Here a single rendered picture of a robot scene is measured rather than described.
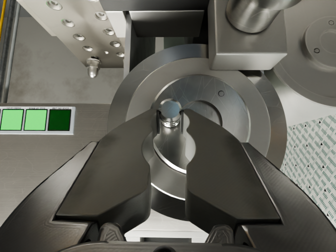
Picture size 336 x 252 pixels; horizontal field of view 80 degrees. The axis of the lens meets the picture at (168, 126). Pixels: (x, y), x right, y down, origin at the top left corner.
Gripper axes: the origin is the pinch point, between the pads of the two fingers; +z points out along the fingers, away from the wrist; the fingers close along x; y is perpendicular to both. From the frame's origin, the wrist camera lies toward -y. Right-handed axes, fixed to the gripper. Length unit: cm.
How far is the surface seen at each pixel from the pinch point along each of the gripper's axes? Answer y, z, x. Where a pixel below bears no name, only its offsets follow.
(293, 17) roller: -4.8, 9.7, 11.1
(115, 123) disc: 2.5, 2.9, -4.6
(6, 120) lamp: 18, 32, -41
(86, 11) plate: -5.0, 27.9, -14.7
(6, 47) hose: 6, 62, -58
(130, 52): -2.1, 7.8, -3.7
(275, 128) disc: 2.8, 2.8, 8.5
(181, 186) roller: 5.8, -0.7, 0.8
